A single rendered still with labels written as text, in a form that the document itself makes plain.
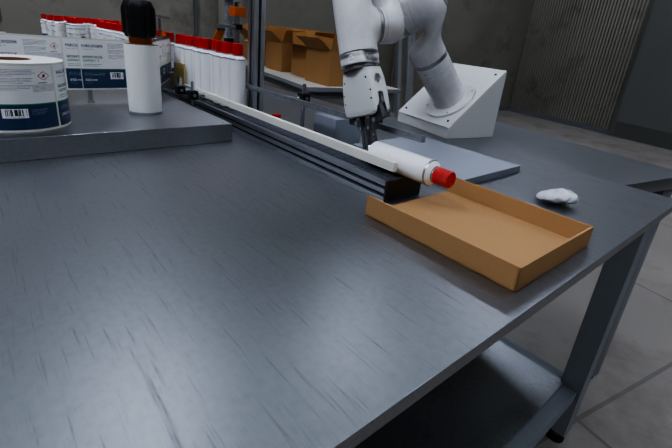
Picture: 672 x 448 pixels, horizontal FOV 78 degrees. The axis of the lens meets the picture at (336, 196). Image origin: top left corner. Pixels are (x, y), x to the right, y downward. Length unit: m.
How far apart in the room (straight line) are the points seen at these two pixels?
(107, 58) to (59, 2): 4.29
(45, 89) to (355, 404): 0.95
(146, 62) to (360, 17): 0.62
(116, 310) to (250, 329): 0.15
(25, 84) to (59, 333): 0.70
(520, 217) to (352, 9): 0.54
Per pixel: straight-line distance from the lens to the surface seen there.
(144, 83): 1.29
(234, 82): 1.40
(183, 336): 0.49
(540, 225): 0.88
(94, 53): 1.49
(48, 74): 1.15
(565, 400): 1.49
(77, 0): 5.77
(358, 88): 0.92
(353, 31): 0.93
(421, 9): 1.42
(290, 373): 0.44
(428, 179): 0.82
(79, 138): 1.11
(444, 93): 1.56
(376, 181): 0.86
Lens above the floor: 1.14
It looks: 21 degrees down
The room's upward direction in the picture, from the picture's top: 5 degrees clockwise
